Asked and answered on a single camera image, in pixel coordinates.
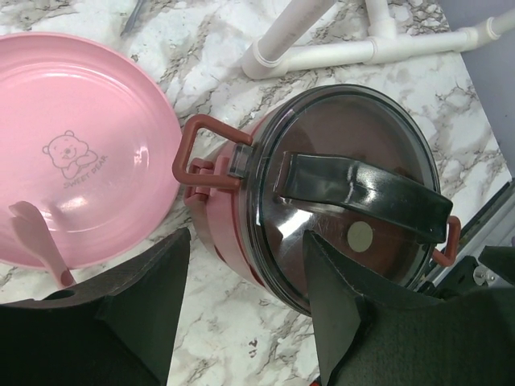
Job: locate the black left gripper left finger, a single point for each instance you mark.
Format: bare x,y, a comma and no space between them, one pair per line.
117,328

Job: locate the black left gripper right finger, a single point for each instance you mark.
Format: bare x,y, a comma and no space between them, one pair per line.
370,331

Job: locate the pink food tongs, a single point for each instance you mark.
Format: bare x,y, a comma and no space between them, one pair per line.
32,233

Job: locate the dark red steel lunch pot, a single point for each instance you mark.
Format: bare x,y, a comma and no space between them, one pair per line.
237,261

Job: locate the pink food plate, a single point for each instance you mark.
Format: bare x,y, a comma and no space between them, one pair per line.
88,138

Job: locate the transparent grey pot lid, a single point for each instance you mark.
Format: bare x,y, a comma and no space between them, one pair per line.
344,161

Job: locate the dark pink round lid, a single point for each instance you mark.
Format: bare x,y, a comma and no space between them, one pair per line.
368,137

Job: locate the pink steel lunch pot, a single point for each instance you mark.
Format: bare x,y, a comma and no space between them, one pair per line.
209,187

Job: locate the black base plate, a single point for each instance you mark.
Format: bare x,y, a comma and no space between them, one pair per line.
491,226

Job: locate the white pipe frame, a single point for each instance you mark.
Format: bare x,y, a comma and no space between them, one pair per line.
274,54

